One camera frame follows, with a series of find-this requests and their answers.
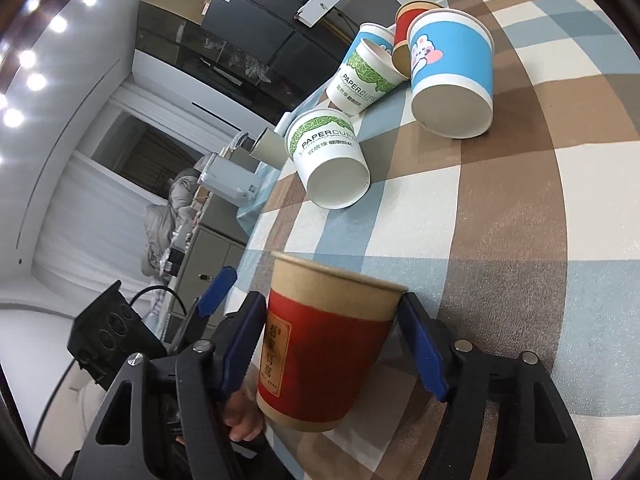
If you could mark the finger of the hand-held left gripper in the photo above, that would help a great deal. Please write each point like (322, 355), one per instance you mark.
(216, 294)

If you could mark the black refrigerator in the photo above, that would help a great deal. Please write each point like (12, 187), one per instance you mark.
(260, 20)

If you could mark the white curtain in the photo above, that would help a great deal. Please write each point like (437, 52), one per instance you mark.
(85, 240)

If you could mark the checked tablecloth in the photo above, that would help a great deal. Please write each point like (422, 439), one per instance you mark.
(525, 220)

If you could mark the small blue and white paper cup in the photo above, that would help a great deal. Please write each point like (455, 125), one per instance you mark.
(377, 35)

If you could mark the person's left hand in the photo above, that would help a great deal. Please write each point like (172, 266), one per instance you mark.
(246, 412)

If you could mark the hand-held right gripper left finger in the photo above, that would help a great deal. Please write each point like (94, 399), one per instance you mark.
(239, 347)

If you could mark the red and brown paper cup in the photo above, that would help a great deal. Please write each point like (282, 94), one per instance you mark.
(320, 340)
(401, 30)

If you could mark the grey padded jacket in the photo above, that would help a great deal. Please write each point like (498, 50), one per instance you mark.
(162, 220)

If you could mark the large blue bunny paper cup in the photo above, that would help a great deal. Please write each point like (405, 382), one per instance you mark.
(450, 70)

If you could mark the grey metal cabinet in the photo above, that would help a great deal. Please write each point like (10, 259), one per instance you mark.
(210, 260)

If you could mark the white paper cup green print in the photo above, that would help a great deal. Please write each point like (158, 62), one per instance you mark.
(367, 75)
(327, 157)

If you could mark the dark glass wall cabinet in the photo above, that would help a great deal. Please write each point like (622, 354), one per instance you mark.
(170, 25)

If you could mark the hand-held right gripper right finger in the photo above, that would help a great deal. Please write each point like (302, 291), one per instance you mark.
(425, 355)

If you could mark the row of ceiling lights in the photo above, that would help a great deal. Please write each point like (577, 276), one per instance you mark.
(35, 81)

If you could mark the white box device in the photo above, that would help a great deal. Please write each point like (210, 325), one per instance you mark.
(230, 177)

